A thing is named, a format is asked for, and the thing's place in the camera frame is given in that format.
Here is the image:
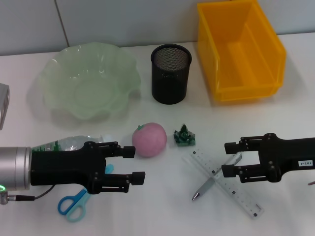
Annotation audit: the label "green plastic wrapper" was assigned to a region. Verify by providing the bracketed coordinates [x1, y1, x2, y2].
[173, 123, 197, 148]

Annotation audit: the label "green wavy glass fruit plate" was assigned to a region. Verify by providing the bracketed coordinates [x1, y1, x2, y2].
[38, 42, 141, 122]

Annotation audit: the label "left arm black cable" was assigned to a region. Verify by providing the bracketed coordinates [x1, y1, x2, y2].
[0, 185, 54, 205]

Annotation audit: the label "blue scissors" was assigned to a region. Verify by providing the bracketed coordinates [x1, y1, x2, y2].
[58, 163, 114, 223]

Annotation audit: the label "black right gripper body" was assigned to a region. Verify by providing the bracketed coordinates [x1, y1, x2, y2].
[258, 132, 315, 183]

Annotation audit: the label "black mesh pen holder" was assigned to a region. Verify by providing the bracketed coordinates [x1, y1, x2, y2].
[150, 43, 192, 105]

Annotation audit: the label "transparent plastic ruler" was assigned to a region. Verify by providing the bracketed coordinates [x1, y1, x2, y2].
[182, 147, 265, 219]

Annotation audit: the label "clear green-label water bottle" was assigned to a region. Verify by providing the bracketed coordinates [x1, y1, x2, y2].
[31, 134, 114, 152]

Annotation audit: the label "yellow plastic bin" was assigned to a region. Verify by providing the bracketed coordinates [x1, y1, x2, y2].
[196, 0, 287, 103]

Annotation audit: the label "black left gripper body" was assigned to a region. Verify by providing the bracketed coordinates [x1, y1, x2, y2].
[31, 141, 107, 195]

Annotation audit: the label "silver ballpoint pen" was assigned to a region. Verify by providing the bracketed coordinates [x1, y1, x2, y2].
[191, 151, 243, 202]

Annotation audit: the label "pink toy peach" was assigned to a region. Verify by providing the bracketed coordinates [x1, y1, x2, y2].
[132, 122, 167, 158]

